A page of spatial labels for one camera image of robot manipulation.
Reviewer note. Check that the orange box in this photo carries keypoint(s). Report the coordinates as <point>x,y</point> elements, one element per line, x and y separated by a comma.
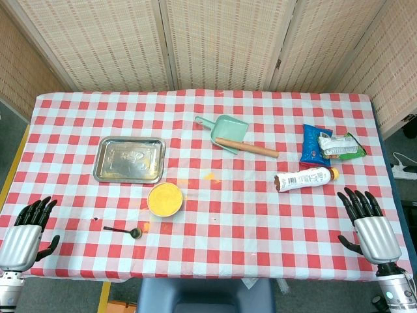
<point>122,308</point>

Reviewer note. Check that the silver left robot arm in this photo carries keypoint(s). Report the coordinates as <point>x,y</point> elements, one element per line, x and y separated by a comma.
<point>8,290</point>

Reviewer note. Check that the blue chair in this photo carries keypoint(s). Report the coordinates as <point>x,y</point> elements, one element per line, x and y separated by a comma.
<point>208,296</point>

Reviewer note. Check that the beige round bowl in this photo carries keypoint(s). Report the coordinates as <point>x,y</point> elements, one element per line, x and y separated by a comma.
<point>164,216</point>

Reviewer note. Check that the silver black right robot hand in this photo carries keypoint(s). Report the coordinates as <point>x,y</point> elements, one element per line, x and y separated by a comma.
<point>378,239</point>

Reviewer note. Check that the dark metal spoon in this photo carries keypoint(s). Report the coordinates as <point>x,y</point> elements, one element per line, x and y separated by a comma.
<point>136,232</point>

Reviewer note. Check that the rectangular metal tray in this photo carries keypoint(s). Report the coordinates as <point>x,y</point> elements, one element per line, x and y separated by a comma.
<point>130,159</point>

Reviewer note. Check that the red white checkered tablecloth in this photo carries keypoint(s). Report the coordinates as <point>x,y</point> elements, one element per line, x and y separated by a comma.
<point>228,212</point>

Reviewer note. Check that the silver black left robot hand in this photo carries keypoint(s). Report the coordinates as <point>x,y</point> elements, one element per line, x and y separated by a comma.
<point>21,246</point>

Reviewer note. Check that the metal screen hinge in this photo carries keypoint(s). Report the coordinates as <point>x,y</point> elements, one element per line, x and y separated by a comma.
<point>278,63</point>

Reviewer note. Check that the white rolled food package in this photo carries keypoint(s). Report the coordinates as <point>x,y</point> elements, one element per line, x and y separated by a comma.
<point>303,179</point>

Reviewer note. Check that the wooden rolling pin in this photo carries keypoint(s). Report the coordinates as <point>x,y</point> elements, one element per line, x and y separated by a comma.
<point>247,147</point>

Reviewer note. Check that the green white snack bag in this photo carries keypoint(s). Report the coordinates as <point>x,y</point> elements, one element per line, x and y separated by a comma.
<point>342,146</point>

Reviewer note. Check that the blue snack bag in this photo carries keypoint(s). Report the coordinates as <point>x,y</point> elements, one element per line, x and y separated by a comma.
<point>309,146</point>

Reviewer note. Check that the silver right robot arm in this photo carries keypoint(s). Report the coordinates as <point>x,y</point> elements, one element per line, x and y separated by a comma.
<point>394,288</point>

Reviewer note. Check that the woven folding screen panel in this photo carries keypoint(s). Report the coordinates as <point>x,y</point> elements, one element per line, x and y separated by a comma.
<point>325,42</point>
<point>19,65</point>
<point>224,42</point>
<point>97,42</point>
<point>397,81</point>

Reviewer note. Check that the black equipment base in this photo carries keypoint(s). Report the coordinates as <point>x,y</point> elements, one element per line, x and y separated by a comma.
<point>411,127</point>

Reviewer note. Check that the mint green plastic scoop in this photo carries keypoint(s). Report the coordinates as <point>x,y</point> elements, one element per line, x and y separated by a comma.
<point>228,128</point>

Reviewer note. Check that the white power strip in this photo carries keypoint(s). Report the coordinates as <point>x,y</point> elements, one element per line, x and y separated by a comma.
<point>407,172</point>

